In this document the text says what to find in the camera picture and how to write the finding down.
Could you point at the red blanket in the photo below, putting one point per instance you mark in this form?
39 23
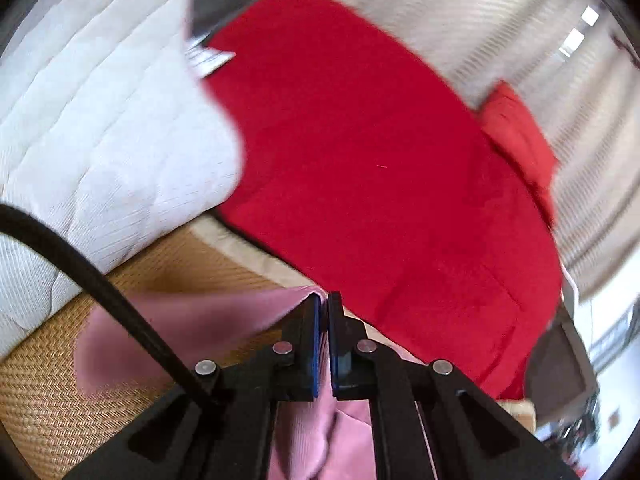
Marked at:
375 160

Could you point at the white quilted blanket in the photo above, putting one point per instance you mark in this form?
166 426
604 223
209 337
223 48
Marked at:
100 135

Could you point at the red pillow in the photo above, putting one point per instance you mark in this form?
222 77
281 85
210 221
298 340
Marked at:
520 135

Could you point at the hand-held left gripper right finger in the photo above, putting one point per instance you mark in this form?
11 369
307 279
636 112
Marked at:
334 355

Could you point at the pink ribbed garment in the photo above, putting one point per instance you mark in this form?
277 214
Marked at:
200 316

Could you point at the dark grey cloth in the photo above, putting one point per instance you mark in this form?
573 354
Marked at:
215 10

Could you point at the white label tag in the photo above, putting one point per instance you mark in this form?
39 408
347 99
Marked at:
207 59

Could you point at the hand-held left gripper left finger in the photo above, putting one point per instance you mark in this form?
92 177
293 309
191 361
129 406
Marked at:
313 355

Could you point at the woven straw mat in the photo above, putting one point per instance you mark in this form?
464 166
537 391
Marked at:
50 410

